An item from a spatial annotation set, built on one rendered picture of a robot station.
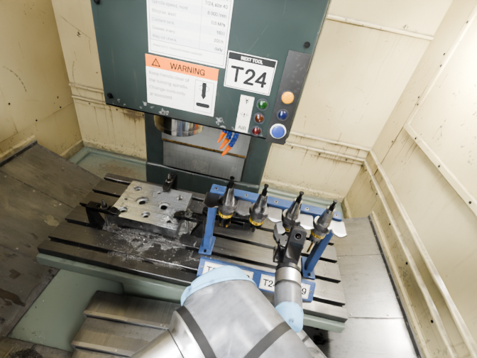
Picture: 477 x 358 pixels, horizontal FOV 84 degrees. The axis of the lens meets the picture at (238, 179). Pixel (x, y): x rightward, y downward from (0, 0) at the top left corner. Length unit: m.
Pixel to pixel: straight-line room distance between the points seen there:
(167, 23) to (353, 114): 1.36
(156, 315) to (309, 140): 1.31
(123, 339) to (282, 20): 1.11
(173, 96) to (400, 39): 1.32
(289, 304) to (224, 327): 0.34
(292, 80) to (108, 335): 1.06
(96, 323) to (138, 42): 1.00
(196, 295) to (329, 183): 1.67
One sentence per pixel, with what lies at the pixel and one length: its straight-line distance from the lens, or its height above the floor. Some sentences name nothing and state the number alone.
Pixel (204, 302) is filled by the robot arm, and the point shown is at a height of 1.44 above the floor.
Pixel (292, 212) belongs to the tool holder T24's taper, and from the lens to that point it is 0.88.
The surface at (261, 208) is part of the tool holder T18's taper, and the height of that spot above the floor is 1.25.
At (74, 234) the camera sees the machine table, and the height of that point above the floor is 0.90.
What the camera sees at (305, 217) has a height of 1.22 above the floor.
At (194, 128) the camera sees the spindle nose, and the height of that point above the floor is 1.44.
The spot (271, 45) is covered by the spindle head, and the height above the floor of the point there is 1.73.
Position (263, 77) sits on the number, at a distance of 0.58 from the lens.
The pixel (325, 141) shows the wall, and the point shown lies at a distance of 1.80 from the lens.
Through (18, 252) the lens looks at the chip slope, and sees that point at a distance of 1.57.
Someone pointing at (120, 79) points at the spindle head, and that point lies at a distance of 0.68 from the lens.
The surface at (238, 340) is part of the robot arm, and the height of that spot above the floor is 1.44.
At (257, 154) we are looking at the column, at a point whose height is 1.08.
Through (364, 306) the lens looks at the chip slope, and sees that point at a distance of 1.38.
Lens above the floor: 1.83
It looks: 37 degrees down
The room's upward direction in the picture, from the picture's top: 12 degrees clockwise
